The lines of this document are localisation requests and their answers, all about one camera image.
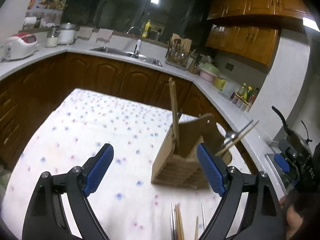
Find metal spoon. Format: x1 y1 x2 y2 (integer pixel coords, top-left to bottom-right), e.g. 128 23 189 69
224 120 253 145

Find condiment bottles rack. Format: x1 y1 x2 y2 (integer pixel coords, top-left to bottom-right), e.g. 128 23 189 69
232 83 259 112

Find white canister pot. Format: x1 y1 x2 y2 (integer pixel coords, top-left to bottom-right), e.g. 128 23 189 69
59 23 76 45

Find steel sink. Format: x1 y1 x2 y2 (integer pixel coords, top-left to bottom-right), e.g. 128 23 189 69
91 47 162 67

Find wooden chopstick group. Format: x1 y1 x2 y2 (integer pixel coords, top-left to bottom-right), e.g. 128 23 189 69
194 216 199 240

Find dark chopstick group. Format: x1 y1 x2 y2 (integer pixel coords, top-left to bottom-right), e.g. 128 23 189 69
201 203 207 231

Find hanging dish cloth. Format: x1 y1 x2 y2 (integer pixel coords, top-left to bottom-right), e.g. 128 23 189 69
96 28 113 43

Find chrome sink faucet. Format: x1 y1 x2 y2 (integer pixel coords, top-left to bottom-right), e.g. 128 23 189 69
126 26 143 55

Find wooden cabinets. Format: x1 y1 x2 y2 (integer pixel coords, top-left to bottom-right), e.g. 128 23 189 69
0 52 256 170
206 0 311 66

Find wooden utensil holder box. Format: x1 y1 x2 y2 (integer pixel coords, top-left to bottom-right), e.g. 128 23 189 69
151 113 224 190

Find glass jar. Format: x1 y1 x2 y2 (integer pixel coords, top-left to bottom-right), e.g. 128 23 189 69
46 28 60 48

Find green pink bowl stack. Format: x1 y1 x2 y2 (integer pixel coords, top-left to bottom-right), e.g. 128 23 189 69
199 63 220 83

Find wooden chopstick lone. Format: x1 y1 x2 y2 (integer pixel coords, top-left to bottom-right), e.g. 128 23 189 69
216 121 259 157

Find translucent pitcher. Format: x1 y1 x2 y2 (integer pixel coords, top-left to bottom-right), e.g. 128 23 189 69
213 77 238 100

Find white dotted tablecloth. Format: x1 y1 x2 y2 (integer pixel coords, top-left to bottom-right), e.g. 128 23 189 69
1 88 286 240

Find upper wooden cabinets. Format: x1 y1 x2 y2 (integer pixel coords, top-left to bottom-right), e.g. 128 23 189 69
206 0 311 66

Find black wok with lid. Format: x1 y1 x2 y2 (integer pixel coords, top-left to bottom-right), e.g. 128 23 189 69
271 106 312 158

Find person right hand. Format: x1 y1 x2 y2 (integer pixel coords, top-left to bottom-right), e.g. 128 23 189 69
279 190 311 239

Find lower wooden cabinets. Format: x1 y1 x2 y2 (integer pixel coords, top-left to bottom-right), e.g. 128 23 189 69
0 52 256 170

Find white red rice cooker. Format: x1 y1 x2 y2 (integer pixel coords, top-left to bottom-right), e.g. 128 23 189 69
4 33 37 61

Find yellow oil bottle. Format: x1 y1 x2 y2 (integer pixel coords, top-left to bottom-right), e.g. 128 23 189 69
142 20 152 38

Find dark window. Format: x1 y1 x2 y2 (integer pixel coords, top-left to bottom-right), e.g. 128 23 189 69
61 0 213 48

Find gas stove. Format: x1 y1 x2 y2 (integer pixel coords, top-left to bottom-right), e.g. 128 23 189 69
265 152 296 194

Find dish drying rack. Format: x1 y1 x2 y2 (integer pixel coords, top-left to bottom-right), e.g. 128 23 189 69
165 34 192 70

